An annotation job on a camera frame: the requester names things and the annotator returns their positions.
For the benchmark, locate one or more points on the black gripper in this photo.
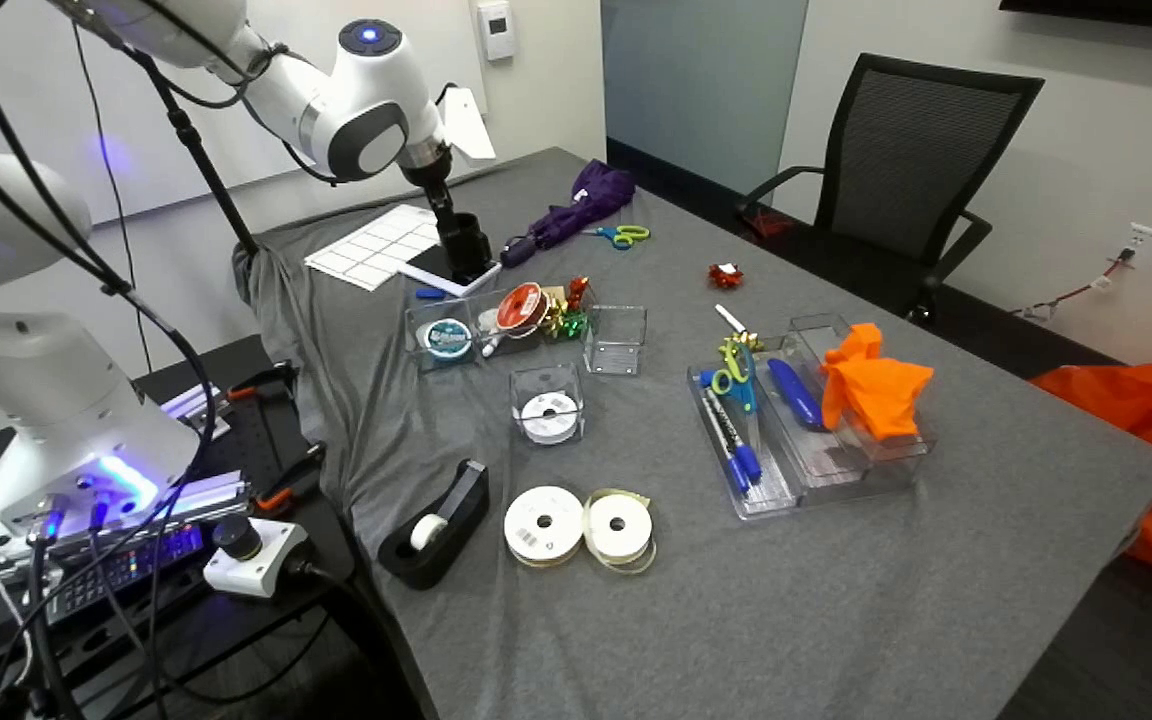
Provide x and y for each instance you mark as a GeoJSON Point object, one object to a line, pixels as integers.
{"type": "Point", "coordinates": [424, 181]}

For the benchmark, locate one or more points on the teal Ice Breakers mint tin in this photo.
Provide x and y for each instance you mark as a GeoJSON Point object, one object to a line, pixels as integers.
{"type": "Point", "coordinates": [447, 343]}

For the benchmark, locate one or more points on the clear plastic tape tray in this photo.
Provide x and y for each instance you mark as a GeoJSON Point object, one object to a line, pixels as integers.
{"type": "Point", "coordinates": [485, 363]}

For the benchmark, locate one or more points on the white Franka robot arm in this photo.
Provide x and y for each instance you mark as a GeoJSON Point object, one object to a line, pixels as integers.
{"type": "Point", "coordinates": [70, 384]}

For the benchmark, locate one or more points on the clear compartment organizer tray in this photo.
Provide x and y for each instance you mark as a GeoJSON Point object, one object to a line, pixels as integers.
{"type": "Point", "coordinates": [800, 462]}

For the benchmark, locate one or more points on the black mug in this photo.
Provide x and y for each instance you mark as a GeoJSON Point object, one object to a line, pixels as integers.
{"type": "Point", "coordinates": [470, 240]}

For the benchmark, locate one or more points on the white label sheet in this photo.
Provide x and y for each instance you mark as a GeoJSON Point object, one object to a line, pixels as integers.
{"type": "Point", "coordinates": [363, 245]}

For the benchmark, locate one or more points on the black box with white border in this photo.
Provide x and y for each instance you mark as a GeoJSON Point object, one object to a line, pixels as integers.
{"type": "Point", "coordinates": [477, 278]}

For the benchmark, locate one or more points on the blue rubber cap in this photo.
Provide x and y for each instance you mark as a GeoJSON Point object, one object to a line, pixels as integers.
{"type": "Point", "coordinates": [435, 294]}

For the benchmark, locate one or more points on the red ribbon spool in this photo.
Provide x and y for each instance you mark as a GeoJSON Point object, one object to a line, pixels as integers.
{"type": "Point", "coordinates": [522, 310]}

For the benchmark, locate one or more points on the clear tape dispenser roll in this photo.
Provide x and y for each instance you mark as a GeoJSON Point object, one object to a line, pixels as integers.
{"type": "Point", "coordinates": [489, 343]}

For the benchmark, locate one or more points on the red gift bow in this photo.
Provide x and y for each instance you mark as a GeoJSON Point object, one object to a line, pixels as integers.
{"type": "Point", "coordinates": [578, 294]}

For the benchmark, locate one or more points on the green gift bow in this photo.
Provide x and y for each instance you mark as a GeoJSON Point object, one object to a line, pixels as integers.
{"type": "Point", "coordinates": [572, 324]}

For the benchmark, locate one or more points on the clear box holding ribbon spool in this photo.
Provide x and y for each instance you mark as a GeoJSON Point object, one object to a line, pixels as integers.
{"type": "Point", "coordinates": [551, 380]}

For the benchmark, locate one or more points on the small empty clear box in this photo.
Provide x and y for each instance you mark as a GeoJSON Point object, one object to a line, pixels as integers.
{"type": "Point", "coordinates": [617, 343]}

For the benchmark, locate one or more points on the white ribbon spool in box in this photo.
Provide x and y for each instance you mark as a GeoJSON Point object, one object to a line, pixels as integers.
{"type": "Point", "coordinates": [551, 418]}

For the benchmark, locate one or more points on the small red object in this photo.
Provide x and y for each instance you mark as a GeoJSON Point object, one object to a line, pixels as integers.
{"type": "Point", "coordinates": [727, 278]}

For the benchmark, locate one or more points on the white marker pen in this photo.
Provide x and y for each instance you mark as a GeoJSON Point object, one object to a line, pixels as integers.
{"type": "Point", "coordinates": [729, 318]}

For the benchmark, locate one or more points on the black desk tape dispenser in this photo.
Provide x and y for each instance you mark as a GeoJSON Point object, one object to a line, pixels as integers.
{"type": "Point", "coordinates": [448, 514]}

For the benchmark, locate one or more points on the flat white ribbon spool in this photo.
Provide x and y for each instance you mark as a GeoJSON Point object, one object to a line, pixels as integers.
{"type": "Point", "coordinates": [545, 526]}
{"type": "Point", "coordinates": [620, 529]}

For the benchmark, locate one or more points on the green and blue scissors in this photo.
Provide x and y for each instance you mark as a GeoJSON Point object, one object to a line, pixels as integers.
{"type": "Point", "coordinates": [733, 380]}

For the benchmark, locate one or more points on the blue marker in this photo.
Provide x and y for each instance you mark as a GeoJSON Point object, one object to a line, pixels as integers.
{"type": "Point", "coordinates": [794, 389]}

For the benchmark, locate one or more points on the black mesh office chair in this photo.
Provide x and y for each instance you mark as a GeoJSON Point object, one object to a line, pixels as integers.
{"type": "Point", "coordinates": [910, 146]}

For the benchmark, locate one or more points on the orange tissue paper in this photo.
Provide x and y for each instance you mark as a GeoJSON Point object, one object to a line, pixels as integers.
{"type": "Point", "coordinates": [878, 384]}

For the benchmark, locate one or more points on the grey tablecloth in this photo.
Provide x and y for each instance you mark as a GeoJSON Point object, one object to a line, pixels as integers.
{"type": "Point", "coordinates": [739, 602]}

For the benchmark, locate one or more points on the orange plastic bag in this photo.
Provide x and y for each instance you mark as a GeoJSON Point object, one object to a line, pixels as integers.
{"type": "Point", "coordinates": [1149, 441]}

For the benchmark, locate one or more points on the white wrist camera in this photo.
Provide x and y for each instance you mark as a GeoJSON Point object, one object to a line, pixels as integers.
{"type": "Point", "coordinates": [470, 123]}

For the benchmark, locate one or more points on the white wall thermostat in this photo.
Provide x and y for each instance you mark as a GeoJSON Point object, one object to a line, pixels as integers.
{"type": "Point", "coordinates": [498, 28]}

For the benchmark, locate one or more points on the black wall television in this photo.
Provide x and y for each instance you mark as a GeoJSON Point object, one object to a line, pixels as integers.
{"type": "Point", "coordinates": [1111, 8]}

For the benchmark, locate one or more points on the white wall outlet plate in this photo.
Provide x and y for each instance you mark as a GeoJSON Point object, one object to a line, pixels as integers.
{"type": "Point", "coordinates": [1147, 245]}

